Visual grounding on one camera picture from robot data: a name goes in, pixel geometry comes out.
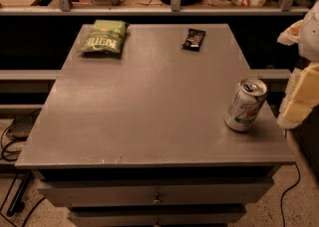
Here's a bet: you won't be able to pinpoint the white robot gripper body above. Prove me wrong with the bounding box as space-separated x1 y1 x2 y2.
298 2 319 62

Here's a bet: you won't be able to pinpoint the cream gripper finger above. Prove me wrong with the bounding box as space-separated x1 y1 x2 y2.
277 20 303 46
277 64 319 129

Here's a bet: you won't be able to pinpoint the green jalapeno chip bag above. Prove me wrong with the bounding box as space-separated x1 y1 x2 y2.
80 20 129 54

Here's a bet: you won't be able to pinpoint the small black snack packet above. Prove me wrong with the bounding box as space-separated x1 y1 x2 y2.
182 28 206 51

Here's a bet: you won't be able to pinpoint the grey drawer cabinet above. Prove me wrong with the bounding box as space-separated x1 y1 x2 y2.
17 24 294 213

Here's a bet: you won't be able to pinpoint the upper grey drawer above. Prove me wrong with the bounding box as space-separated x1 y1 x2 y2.
38 178 273 208

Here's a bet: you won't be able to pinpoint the grey drawer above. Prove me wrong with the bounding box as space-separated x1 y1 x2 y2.
38 178 273 208
68 208 245 227

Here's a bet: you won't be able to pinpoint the lower grey drawer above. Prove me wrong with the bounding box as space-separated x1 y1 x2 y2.
68 208 245 227

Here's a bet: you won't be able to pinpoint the dark power adapter box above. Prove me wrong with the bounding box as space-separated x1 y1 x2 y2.
6 115 35 140

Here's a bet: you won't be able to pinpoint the black cable on right floor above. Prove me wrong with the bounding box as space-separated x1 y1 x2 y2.
279 162 302 227

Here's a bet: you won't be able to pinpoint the black cables on left floor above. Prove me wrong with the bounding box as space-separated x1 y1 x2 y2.
0 110 46 227

